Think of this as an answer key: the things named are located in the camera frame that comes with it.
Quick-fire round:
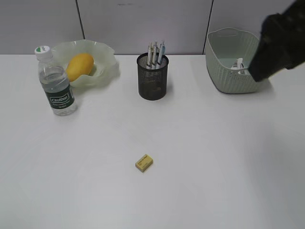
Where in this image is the clear water bottle green label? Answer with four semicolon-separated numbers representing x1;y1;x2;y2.
34;45;77;116

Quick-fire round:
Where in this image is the cream white pen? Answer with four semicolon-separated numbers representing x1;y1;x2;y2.
146;43;153;69

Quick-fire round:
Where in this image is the light green plastic basket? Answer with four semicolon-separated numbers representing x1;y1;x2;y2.
205;28;271;94

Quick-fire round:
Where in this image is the pale green wavy glass plate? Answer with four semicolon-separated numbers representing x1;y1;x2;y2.
51;40;117;88

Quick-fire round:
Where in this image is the black mesh pen holder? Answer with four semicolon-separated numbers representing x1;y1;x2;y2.
137;52;169;101

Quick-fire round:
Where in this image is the blue grey pen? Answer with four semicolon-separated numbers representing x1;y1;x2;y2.
157;41;165;67

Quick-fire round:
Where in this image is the yellow eraser front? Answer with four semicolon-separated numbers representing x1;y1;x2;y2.
135;154;153;172

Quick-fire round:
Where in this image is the grey white pen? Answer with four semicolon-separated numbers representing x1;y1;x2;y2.
152;41;159;70

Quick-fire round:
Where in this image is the white waste paper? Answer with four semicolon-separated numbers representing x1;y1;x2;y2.
231;58;249;75

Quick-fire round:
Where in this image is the yellow eraser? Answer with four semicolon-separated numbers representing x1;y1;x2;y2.
153;86;162;93
135;154;153;172
145;80;156;86

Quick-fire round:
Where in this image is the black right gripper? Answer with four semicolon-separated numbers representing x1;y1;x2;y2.
248;0;305;82

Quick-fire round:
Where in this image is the yellow mango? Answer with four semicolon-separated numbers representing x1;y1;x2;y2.
66;53;94;82

